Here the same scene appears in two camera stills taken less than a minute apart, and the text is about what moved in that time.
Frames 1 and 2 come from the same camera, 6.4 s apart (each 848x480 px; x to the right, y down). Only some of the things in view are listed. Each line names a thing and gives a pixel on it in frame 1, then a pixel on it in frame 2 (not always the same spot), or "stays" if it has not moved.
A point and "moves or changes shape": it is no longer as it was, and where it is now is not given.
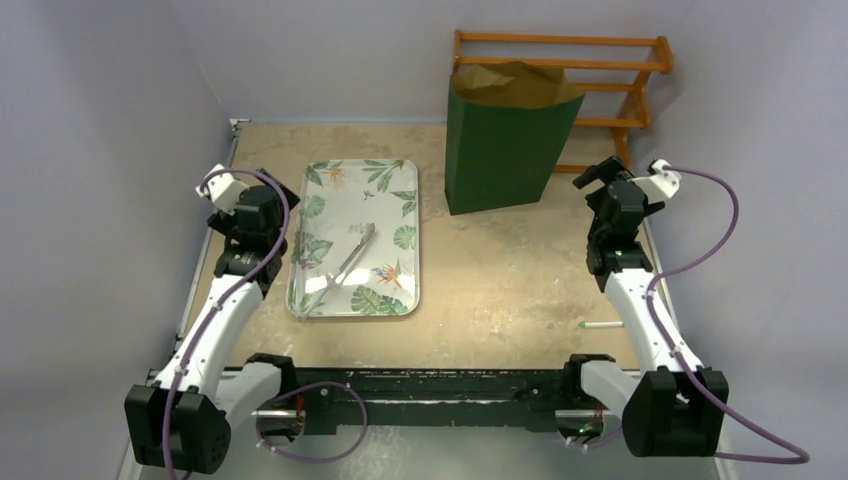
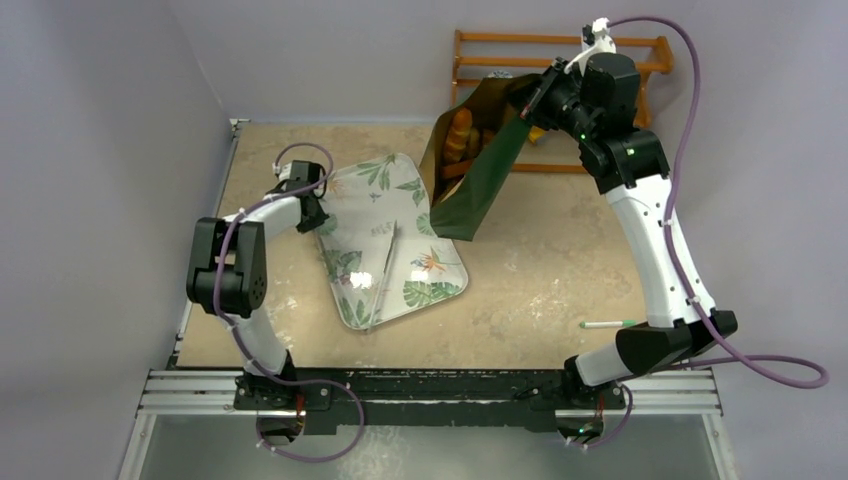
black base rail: x=435 y=398 stays
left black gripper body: x=226 y=223 -> x=314 y=222
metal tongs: x=337 y=279 -> x=383 y=279
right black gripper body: x=602 y=177 -> x=536 y=92
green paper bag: x=507 y=126 moves or changes shape
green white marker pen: x=606 y=324 stays
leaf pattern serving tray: x=355 y=246 moves or changes shape
